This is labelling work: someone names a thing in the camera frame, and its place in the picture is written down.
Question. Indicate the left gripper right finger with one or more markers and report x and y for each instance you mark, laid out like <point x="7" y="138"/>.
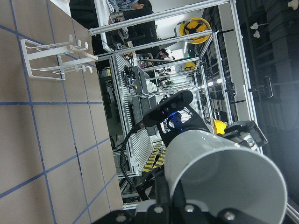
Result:
<point x="246" y="133"/>

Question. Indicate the white wire cup rack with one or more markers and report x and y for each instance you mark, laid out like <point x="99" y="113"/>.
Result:
<point x="53" y="61"/>

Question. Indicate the yellow hard hat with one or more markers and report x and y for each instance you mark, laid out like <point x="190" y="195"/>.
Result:
<point x="191" y="26"/>

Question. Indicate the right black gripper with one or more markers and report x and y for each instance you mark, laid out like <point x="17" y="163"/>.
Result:
<point x="194" y="123"/>

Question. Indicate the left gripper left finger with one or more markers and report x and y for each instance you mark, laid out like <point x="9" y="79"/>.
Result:
<point x="162" y="199"/>

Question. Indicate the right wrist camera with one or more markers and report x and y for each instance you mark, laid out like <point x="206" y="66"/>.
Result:
<point x="167" y="107"/>

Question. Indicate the grey plastic cup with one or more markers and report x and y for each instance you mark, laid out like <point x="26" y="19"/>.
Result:
<point x="218" y="173"/>

